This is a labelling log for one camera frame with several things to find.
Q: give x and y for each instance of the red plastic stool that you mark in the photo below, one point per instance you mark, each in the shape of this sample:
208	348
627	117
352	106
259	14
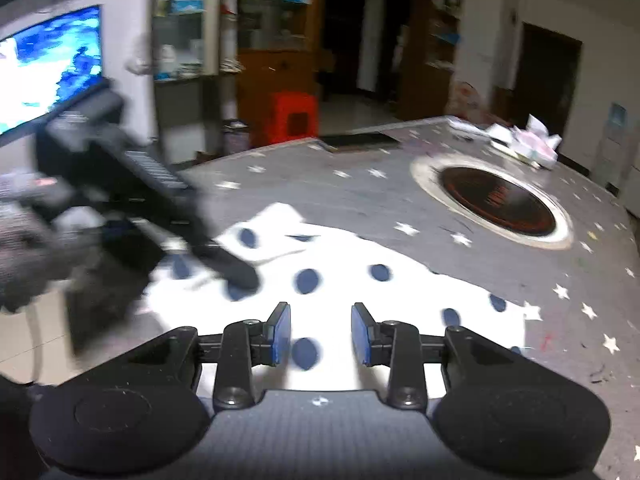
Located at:
290	117

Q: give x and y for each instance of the white water dispenser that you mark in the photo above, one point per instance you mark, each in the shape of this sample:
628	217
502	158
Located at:
614	145

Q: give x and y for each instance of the floral mesh food cover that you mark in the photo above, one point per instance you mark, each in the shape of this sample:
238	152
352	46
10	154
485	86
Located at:
465	100

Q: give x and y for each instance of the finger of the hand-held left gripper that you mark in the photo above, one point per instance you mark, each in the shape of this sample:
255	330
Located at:
235	272

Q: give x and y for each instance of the dark wooden door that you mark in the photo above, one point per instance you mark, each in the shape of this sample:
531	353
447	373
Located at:
545	70

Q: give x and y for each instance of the wooden wall cabinet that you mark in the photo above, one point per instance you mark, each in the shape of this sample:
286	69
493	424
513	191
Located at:
272	65

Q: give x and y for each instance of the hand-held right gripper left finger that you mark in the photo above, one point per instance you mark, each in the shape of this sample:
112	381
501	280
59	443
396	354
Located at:
281	332

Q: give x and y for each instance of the white paper sheet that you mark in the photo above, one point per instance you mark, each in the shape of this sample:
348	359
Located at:
500	133

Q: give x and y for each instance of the purple patterned jar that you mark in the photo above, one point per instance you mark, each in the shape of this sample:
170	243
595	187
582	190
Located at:
235	137

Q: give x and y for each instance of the white remote control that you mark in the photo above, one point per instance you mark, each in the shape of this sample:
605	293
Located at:
465	129

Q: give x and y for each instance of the black smartphone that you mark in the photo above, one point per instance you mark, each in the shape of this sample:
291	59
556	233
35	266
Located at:
357	141

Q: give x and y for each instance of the white polka dot garment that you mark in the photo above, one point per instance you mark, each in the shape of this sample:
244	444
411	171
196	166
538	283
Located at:
380	300

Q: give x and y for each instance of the built-in round induction cooker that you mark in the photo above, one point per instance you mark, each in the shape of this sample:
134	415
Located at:
495	200

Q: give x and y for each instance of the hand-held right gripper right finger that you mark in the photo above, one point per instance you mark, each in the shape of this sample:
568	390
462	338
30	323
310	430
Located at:
361	335

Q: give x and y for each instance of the flat screen television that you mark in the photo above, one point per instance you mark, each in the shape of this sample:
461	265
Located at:
45	70

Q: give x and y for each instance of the pastel tissue pack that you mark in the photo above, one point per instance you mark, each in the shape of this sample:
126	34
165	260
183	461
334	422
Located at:
537	145

